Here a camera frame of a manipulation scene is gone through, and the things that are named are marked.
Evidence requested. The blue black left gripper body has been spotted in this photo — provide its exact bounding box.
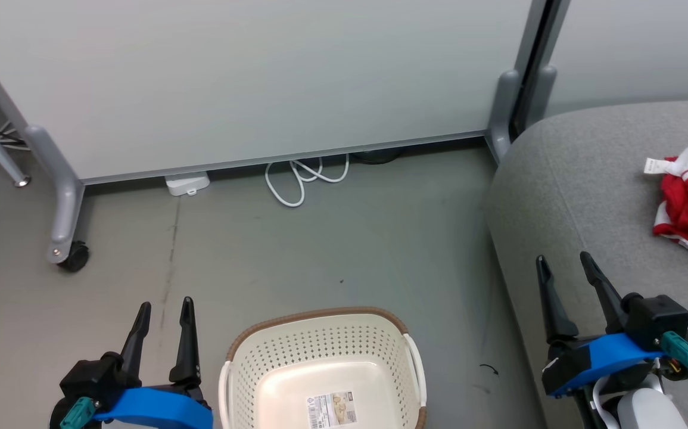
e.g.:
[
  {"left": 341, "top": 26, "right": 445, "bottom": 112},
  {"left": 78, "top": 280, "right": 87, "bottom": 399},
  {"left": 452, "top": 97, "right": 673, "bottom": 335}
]
[{"left": 91, "top": 380, "right": 214, "bottom": 429}]

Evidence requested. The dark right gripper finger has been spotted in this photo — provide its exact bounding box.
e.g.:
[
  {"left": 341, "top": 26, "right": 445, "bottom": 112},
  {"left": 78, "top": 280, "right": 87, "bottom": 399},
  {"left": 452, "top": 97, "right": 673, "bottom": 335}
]
[
  {"left": 579, "top": 250, "right": 629, "bottom": 335},
  {"left": 535, "top": 254, "right": 581, "bottom": 345}
]

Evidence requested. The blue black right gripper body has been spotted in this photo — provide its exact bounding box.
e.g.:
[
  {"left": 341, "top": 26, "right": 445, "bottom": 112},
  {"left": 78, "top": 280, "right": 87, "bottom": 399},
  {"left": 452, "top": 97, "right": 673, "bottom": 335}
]
[{"left": 541, "top": 331, "right": 667, "bottom": 400}]

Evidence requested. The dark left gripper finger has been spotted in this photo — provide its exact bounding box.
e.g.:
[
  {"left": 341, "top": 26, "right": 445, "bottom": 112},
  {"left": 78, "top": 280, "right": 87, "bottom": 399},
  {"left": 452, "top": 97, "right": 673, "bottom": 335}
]
[
  {"left": 119, "top": 301, "right": 152, "bottom": 385},
  {"left": 169, "top": 296, "right": 203, "bottom": 386}
]

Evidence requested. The cream perforated laundry basket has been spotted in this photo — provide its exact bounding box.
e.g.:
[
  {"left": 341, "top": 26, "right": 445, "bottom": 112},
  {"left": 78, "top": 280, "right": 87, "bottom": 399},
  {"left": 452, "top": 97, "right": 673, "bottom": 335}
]
[{"left": 218, "top": 306, "right": 428, "bottom": 429}]

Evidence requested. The printed basket sticker label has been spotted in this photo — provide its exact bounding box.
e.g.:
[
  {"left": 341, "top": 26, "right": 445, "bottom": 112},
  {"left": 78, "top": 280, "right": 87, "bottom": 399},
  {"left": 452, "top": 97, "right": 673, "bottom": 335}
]
[{"left": 306, "top": 390, "right": 358, "bottom": 429}]

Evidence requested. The grey fabric sofa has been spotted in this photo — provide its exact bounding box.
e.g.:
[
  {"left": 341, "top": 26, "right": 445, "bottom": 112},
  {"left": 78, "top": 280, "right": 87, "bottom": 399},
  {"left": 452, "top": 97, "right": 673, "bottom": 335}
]
[{"left": 484, "top": 98, "right": 688, "bottom": 429}]

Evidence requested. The grey partition leg with caster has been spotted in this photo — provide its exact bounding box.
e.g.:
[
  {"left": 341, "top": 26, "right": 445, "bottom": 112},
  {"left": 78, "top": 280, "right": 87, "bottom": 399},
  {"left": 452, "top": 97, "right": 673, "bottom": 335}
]
[{"left": 23, "top": 124, "right": 91, "bottom": 273}]

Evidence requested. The white power adapter box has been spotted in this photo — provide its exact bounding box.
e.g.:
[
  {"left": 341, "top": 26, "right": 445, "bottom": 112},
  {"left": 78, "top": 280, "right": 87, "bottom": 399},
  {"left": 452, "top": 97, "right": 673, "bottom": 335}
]
[{"left": 164, "top": 171, "right": 211, "bottom": 197}]

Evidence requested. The dark round floor base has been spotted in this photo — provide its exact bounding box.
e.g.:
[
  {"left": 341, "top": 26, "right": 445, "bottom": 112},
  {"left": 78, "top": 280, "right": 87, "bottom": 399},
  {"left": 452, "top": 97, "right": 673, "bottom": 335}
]
[{"left": 351, "top": 148, "right": 405, "bottom": 166}]

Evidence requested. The narrow white partition panel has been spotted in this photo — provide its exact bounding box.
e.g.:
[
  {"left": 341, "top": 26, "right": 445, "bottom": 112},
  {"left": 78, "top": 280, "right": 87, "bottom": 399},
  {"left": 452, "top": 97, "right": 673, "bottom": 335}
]
[{"left": 546, "top": 0, "right": 688, "bottom": 117}]

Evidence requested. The large white partition panel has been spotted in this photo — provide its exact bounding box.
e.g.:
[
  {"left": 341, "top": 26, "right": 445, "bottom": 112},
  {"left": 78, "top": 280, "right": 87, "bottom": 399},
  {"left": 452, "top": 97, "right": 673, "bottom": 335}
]
[{"left": 0, "top": 0, "right": 550, "bottom": 185}]

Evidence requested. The grey partition foot post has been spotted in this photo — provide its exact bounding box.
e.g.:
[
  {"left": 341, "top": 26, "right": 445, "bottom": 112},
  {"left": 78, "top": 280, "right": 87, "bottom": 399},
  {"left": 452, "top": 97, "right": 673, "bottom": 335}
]
[
  {"left": 525, "top": 64, "right": 559, "bottom": 129},
  {"left": 485, "top": 69, "right": 522, "bottom": 163}
]

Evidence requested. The white looped floor cable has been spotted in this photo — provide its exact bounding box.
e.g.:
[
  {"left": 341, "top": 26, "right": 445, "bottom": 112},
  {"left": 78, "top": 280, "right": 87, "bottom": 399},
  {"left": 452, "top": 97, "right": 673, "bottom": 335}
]
[{"left": 264, "top": 153, "right": 351, "bottom": 209}]

